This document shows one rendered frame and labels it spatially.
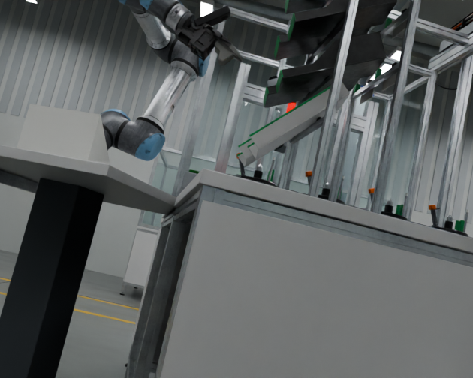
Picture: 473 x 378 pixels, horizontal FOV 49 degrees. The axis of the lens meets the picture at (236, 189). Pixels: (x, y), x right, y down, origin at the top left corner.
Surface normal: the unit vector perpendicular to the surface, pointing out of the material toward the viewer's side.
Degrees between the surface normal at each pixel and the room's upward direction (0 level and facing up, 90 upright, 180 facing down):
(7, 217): 90
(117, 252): 90
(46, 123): 90
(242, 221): 90
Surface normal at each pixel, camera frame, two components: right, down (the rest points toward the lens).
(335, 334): 0.19, -0.10
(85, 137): -0.26, -0.20
